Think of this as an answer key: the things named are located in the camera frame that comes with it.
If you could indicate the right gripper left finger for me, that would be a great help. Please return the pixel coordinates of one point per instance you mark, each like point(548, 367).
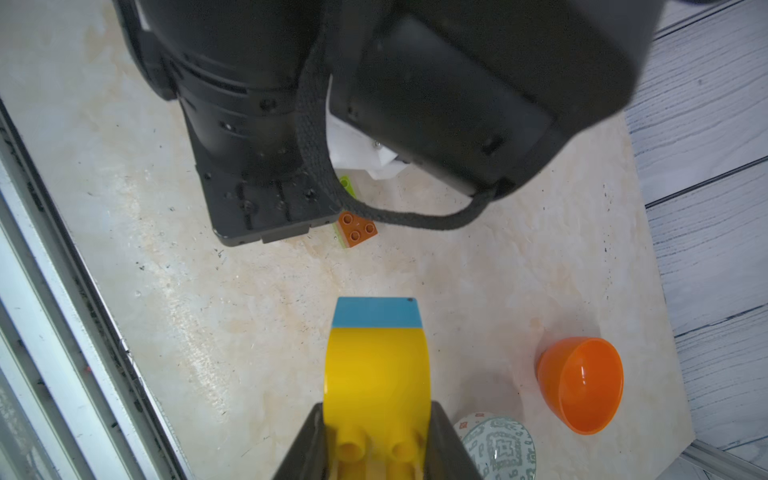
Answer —
point(307, 458)

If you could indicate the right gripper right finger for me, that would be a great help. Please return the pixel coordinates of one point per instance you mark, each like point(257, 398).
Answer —
point(447, 458)

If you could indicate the yellow lego brick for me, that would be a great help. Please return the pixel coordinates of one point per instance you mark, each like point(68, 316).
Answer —
point(377, 402)

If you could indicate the blue lego brick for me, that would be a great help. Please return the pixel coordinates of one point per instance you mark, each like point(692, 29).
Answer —
point(377, 312)

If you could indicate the brown lego brick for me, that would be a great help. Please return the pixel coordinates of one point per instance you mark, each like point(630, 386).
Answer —
point(365, 228)

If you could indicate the long green lego brick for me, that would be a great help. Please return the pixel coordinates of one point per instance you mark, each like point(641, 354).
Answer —
point(347, 186)

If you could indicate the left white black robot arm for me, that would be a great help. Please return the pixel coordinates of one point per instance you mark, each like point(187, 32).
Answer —
point(277, 96)

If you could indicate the green patterned ceramic bowl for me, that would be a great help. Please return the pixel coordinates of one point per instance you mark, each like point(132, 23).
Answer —
point(499, 446)

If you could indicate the orange plastic bowl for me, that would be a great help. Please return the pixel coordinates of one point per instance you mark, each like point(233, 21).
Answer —
point(581, 380)

